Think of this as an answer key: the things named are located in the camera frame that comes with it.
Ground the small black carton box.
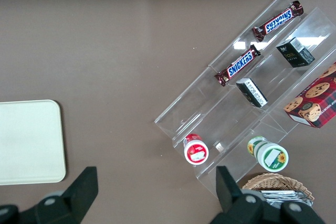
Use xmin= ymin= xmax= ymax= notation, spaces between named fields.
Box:
xmin=276 ymin=37 xmax=316 ymax=69
xmin=235 ymin=78 xmax=269 ymax=108

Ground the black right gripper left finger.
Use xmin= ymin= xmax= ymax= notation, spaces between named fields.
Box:
xmin=18 ymin=166 xmax=99 ymax=224

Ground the wicker basket holding foil trays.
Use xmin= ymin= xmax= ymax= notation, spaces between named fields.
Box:
xmin=241 ymin=173 xmax=315 ymax=204

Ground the stack of foil trays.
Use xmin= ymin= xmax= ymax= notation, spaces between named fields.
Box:
xmin=259 ymin=189 xmax=313 ymax=210

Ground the beige plastic tray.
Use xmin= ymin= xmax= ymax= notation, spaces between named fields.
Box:
xmin=0 ymin=99 xmax=67 ymax=186

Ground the green sunflower yoghurt cup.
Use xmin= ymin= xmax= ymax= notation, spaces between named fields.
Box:
xmin=247 ymin=135 xmax=289 ymax=173

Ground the clear acrylic stepped shelf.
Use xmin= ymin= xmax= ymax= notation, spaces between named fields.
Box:
xmin=154 ymin=0 xmax=336 ymax=200

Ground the red lidded yoghurt cup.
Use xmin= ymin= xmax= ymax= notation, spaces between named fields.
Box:
xmin=183 ymin=133 xmax=209 ymax=165

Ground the Snickers chocolate bar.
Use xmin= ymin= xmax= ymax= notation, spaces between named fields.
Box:
xmin=251 ymin=0 xmax=306 ymax=42
xmin=214 ymin=45 xmax=262 ymax=88

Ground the red tartan cookie box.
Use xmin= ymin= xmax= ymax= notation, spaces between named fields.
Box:
xmin=283 ymin=62 xmax=336 ymax=130

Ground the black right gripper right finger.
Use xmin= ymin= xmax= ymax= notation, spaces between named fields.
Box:
xmin=207 ymin=165 xmax=326 ymax=224

